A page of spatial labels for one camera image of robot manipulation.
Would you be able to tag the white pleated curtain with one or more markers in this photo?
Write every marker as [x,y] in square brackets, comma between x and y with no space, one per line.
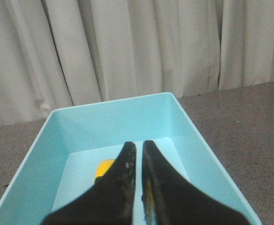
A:
[59,53]

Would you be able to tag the light blue plastic box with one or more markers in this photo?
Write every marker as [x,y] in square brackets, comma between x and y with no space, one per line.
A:
[62,161]

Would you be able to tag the yellow toy beetle car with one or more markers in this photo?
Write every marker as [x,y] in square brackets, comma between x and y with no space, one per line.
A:
[102,168]

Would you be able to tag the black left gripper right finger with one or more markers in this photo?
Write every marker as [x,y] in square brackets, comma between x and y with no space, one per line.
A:
[169,199]

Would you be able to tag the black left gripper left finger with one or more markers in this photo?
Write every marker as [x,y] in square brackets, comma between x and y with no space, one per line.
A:
[109,201]

